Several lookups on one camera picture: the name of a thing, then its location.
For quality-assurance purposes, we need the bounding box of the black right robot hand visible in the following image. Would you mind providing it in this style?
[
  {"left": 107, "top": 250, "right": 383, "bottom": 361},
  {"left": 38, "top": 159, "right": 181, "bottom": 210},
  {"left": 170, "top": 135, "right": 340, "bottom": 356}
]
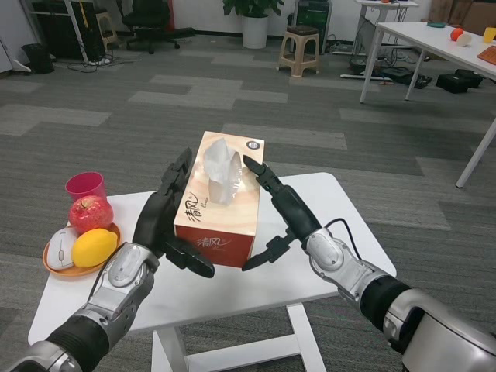
[{"left": 241, "top": 155, "right": 323, "bottom": 271}]

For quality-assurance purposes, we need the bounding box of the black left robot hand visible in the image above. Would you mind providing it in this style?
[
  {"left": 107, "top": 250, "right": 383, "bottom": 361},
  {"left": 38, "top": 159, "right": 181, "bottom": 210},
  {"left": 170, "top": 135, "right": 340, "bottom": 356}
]
[{"left": 133, "top": 146, "right": 215, "bottom": 278}]

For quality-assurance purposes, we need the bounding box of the red and beige tissue box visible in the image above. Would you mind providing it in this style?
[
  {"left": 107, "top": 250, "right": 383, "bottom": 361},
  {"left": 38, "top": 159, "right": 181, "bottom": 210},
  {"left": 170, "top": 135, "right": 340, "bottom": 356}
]
[{"left": 173, "top": 130, "right": 267, "bottom": 269}]

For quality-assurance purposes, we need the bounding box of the red apple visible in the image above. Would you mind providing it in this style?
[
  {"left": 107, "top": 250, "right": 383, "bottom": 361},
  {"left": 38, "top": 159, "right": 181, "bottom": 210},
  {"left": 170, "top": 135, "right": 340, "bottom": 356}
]
[{"left": 68, "top": 195, "right": 114, "bottom": 236}]

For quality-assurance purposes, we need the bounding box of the yellow lemon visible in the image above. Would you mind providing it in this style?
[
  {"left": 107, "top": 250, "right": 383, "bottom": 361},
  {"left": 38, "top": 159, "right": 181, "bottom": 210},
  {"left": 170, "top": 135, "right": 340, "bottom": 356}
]
[{"left": 72, "top": 228, "right": 119, "bottom": 268}]

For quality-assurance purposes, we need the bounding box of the pink plastic cup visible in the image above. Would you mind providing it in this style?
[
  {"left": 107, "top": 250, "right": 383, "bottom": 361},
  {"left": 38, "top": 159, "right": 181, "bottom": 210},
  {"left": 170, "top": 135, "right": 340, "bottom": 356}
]
[{"left": 64, "top": 172, "right": 108, "bottom": 202}]

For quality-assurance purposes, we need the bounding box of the white computer mouse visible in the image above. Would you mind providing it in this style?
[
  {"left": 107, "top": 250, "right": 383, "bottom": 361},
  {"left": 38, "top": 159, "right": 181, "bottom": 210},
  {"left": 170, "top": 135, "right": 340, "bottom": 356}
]
[{"left": 46, "top": 228, "right": 78, "bottom": 271}]

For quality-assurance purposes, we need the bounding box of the orange plate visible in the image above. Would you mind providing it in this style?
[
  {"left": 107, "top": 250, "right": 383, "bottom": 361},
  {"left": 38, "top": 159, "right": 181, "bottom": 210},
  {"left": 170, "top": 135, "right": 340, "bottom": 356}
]
[{"left": 42, "top": 222, "right": 123, "bottom": 277}]

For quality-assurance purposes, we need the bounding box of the black bag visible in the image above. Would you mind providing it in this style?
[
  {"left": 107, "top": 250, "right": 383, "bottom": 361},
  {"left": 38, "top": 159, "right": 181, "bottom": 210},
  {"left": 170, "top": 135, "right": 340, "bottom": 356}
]
[{"left": 381, "top": 67, "right": 414, "bottom": 85}]

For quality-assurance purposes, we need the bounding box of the beige plastic stool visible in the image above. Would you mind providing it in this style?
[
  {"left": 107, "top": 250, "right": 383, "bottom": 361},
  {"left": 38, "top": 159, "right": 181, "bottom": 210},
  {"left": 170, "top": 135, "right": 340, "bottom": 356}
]
[{"left": 277, "top": 26, "right": 322, "bottom": 78}]

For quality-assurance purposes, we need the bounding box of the white plant pot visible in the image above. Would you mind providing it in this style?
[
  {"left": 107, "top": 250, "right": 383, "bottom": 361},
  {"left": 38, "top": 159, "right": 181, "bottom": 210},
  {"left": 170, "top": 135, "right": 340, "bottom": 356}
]
[{"left": 242, "top": 14, "right": 270, "bottom": 50}]

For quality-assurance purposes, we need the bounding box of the small yellowish stool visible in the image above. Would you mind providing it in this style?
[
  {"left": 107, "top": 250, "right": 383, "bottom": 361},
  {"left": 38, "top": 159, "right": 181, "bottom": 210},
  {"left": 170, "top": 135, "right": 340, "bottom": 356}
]
[{"left": 94, "top": 11, "right": 119, "bottom": 50}]

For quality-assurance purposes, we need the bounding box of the black office chair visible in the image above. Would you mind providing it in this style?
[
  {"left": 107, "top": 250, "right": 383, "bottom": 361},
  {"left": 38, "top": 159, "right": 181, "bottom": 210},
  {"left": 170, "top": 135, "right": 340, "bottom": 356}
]
[{"left": 121, "top": 0, "right": 196, "bottom": 55}]

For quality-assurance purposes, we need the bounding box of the black and green cabinet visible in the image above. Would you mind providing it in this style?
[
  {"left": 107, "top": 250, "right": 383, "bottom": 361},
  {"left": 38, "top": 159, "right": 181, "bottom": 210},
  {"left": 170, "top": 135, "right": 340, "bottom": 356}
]
[{"left": 296, "top": 0, "right": 333, "bottom": 55}]

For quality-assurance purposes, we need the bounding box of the black trash bin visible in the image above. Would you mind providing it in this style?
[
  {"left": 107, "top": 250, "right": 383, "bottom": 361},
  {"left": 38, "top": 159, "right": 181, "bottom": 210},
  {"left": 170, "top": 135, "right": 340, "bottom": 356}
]
[{"left": 21, "top": 43, "right": 55, "bottom": 74}]

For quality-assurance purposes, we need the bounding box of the flat black case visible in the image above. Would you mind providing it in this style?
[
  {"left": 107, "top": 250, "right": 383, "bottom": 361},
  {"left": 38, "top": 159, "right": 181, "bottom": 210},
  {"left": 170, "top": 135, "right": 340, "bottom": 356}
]
[
  {"left": 453, "top": 68, "right": 484, "bottom": 89},
  {"left": 436, "top": 73, "right": 472, "bottom": 94}
]

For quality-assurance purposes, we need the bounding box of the white base foot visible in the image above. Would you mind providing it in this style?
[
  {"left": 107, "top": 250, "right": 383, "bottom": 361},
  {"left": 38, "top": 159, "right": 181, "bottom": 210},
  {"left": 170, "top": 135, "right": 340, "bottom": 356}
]
[{"left": 10, "top": 57, "right": 33, "bottom": 74}]

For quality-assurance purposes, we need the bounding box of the green potted plant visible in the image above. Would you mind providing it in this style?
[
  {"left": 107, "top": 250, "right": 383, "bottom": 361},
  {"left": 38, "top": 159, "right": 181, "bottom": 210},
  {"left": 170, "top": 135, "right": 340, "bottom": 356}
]
[{"left": 222, "top": 0, "right": 286, "bottom": 19}]

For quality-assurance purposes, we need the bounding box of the large white desk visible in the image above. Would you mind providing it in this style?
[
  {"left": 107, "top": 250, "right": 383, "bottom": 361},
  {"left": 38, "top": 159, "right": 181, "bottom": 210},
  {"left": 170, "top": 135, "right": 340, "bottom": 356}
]
[{"left": 359, "top": 21, "right": 496, "bottom": 189}]

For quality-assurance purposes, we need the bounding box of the white standing desk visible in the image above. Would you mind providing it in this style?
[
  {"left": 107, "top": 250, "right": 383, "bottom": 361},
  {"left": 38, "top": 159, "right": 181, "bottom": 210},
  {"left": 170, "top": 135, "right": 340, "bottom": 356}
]
[{"left": 340, "top": 0, "right": 422, "bottom": 83}]

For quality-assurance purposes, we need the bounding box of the orange board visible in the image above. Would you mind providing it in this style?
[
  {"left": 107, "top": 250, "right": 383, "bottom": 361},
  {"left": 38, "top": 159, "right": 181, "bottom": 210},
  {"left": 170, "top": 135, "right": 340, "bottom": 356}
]
[{"left": 477, "top": 45, "right": 496, "bottom": 65}]

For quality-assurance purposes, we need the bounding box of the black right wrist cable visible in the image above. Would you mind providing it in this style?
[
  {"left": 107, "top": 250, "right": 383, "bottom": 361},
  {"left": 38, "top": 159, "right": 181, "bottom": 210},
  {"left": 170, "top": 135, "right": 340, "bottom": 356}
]
[{"left": 323, "top": 219, "right": 363, "bottom": 260}]

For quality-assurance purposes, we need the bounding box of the white table base frame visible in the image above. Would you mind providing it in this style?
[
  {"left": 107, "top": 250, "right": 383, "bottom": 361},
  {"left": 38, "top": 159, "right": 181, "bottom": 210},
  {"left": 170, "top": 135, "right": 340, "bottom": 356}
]
[{"left": 151, "top": 303, "right": 327, "bottom": 372}]

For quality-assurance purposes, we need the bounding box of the white desk leg frame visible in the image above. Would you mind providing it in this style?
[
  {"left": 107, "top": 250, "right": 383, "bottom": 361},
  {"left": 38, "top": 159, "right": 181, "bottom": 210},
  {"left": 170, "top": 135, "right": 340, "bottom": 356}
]
[{"left": 30, "top": 0, "right": 89, "bottom": 63}]

